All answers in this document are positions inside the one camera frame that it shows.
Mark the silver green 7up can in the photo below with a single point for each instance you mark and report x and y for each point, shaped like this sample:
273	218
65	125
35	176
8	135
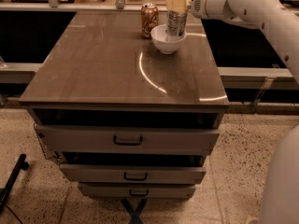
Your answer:
175	23

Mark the top grey drawer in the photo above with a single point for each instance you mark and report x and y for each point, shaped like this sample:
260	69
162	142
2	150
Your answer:
119	140

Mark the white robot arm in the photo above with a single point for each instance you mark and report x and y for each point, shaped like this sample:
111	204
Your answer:
280	27

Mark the white bowl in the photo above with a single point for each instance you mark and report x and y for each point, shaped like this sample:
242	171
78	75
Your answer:
164	42

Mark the bottom grey drawer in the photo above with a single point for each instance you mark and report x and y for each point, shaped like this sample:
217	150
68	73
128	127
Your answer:
176	191

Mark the black left stand leg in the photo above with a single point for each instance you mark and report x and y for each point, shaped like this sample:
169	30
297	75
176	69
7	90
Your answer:
21	164

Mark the brown soda can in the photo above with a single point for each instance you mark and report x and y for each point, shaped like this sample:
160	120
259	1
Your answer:
149	18

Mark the grey drawer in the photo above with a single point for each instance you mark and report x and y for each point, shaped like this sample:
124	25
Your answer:
119	140
133	174
176	191

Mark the grey drawer cabinet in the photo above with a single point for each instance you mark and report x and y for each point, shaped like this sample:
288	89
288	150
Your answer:
103	73

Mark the middle grey drawer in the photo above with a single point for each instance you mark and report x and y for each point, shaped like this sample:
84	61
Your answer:
133	174

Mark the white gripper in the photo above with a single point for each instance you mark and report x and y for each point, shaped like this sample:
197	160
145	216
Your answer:
198	6

